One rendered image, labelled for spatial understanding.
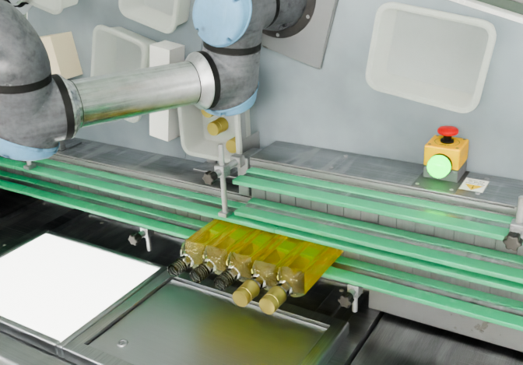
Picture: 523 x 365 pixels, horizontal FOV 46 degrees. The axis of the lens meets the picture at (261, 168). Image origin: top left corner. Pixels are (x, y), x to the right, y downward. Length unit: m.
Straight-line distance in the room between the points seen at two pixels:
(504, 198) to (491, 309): 0.21
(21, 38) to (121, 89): 0.20
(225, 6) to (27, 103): 0.39
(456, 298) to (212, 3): 0.72
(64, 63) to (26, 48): 0.76
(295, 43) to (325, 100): 0.14
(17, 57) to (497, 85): 0.85
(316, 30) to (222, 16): 0.25
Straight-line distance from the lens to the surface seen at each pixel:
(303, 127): 1.44
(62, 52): 1.80
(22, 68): 1.04
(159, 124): 1.61
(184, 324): 1.34
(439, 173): 1.24
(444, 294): 1.27
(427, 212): 1.19
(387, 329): 1.37
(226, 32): 1.18
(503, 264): 1.20
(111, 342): 1.33
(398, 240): 1.24
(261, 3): 1.22
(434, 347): 1.34
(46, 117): 1.08
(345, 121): 1.39
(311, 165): 1.33
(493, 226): 1.16
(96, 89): 1.13
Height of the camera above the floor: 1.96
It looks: 52 degrees down
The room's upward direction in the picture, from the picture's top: 124 degrees counter-clockwise
